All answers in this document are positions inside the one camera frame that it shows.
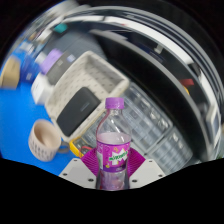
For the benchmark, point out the clear bottle with purple label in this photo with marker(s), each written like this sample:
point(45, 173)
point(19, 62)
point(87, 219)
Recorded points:
point(113, 156)

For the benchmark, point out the small white box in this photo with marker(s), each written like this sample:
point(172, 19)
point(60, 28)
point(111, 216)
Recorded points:
point(40, 89)

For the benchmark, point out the red and yellow test leads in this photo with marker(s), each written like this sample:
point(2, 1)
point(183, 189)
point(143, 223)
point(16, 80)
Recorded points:
point(187, 82)

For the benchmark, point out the dark grey upright box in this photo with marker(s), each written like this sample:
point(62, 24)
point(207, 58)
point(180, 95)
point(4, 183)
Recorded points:
point(60, 70)

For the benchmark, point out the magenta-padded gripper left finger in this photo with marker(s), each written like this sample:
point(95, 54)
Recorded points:
point(78, 171)

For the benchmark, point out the white oscilloscope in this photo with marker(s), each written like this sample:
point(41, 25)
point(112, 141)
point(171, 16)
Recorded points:
point(214, 125)

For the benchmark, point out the teal tool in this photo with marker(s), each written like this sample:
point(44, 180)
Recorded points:
point(60, 28)

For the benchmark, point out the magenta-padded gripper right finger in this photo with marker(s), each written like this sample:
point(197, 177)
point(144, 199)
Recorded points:
point(146, 171)

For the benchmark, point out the white perforated storage basket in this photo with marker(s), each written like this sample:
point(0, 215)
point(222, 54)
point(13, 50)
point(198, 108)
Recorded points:
point(96, 71)

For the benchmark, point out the beige patterned mug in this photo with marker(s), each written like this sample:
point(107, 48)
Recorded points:
point(43, 141)

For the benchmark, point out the black wall shelf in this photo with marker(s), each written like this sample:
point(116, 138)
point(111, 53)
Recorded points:
point(156, 70)

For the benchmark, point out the purple bag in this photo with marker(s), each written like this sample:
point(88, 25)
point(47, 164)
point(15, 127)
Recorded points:
point(50, 61)

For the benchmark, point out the black rectangular device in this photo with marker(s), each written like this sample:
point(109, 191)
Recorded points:
point(78, 111)

